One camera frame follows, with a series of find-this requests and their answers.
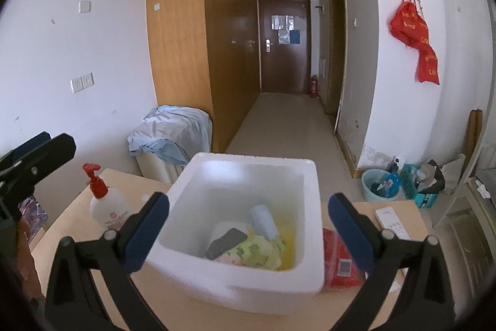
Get wooden board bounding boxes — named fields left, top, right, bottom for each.
left=465, top=109, right=484, bottom=177

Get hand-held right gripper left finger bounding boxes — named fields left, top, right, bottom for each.
left=44, top=192, right=171, bottom=331

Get teal storage basket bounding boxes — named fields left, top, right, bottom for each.
left=401, top=164, right=440, bottom=208

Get double white wall socket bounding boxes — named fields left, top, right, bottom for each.
left=71, top=72, right=95, bottom=93

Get yellow foam fruit net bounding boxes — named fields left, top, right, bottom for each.
left=248, top=220, right=300, bottom=271

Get brown side door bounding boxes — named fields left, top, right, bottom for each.
left=325, top=0, right=347, bottom=118

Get yellow green floral cloth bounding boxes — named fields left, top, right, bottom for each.
left=215, top=236, right=285, bottom=270

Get hand sanitizer pump bottle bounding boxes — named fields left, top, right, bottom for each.
left=82, top=163, right=130, bottom=233

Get red wet wipes packet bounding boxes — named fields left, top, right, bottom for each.
left=322, top=228, right=367, bottom=289

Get white radiator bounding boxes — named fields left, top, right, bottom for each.
left=137, top=153, right=184, bottom=185

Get black crumpled bag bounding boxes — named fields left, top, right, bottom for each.
left=418, top=159, right=446, bottom=194

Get white foam box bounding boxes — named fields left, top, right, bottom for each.
left=146, top=153, right=325, bottom=316

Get teal plastic basin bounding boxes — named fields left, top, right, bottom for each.
left=361, top=169, right=404, bottom=202

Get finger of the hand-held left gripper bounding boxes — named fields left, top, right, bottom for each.
left=0, top=133, right=77, bottom=200
left=0, top=131, right=52, bottom=166

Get white metal bunk bed frame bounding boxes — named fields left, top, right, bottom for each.
left=432, top=0, right=496, bottom=277

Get white remote control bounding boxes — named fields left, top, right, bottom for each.
left=374, top=207, right=410, bottom=239

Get wooden wardrobe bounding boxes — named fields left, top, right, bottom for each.
left=146, top=0, right=259, bottom=153

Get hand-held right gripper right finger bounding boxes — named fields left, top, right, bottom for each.
left=327, top=192, right=456, bottom=331

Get red hanging bags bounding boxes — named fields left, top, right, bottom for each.
left=389, top=1, right=440, bottom=85

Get light blue foam roll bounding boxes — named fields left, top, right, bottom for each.
left=250, top=204, right=280, bottom=239

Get colourful patterned bag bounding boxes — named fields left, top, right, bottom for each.
left=19, top=197, right=49, bottom=239

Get grey sock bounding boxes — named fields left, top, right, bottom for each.
left=205, top=228, right=249, bottom=260

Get papers on door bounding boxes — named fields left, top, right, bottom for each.
left=271, top=15, right=302, bottom=44

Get dark brown entrance door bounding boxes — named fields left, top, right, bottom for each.
left=258, top=0, right=311, bottom=94

